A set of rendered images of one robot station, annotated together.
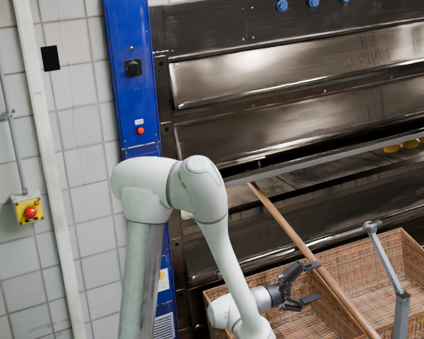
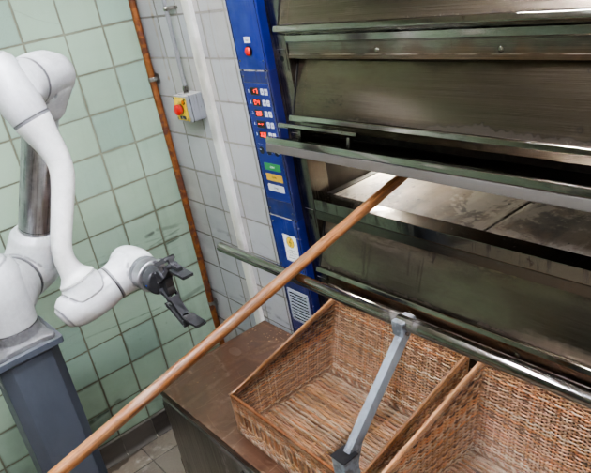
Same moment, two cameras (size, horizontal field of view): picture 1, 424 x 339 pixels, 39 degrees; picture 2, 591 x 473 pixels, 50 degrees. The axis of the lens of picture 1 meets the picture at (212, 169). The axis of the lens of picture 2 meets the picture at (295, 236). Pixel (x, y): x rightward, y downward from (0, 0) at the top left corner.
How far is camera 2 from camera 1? 2.52 m
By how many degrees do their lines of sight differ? 71
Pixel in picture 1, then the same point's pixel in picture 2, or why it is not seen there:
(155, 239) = not seen: hidden behind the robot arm
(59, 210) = (212, 120)
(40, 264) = (214, 169)
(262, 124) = (396, 85)
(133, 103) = (239, 14)
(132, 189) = not seen: hidden behind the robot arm
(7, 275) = (198, 167)
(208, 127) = (331, 70)
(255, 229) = (405, 255)
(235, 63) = not seen: outside the picture
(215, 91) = (318, 15)
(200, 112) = (313, 44)
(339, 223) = (542, 336)
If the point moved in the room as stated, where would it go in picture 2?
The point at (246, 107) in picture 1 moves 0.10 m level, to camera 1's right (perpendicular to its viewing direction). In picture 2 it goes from (367, 50) to (382, 53)
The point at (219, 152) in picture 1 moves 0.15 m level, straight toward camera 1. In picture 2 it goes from (334, 110) to (283, 122)
